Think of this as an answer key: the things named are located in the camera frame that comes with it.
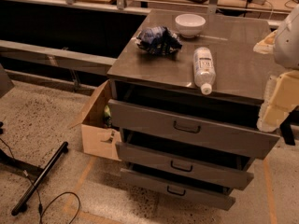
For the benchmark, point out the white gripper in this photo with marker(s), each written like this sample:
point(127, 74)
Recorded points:
point(288, 46)

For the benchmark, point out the grey drawer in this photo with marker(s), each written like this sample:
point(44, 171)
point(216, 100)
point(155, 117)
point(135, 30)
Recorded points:
point(192, 130)
point(178, 190)
point(177, 165)

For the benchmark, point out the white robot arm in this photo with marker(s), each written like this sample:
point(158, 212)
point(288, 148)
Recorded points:
point(286, 47)

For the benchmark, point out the grey drawer cabinet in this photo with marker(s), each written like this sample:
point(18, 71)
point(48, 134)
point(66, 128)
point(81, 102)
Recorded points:
point(167, 83)

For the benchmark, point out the grey top drawer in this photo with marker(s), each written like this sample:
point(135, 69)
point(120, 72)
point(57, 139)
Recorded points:
point(192, 130)

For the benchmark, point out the grey bottom drawer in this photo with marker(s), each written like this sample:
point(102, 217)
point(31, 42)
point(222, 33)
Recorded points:
point(178, 190)

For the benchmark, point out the open cardboard box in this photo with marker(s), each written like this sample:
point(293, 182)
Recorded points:
point(97, 138)

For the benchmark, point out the clear plastic water bottle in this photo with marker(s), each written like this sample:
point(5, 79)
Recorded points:
point(203, 70)

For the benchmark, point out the white ceramic bowl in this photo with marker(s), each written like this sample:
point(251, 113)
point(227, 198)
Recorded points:
point(190, 25)

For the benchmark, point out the crumpled blue chip bag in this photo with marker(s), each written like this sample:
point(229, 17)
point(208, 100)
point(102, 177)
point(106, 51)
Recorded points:
point(158, 41)

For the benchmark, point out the green item in box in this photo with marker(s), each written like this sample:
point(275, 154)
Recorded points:
point(107, 116)

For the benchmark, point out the black metal stand leg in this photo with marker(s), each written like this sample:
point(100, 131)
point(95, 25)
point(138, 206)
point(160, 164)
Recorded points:
point(21, 205)

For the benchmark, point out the grey metal rail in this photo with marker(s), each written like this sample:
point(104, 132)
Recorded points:
point(62, 58)

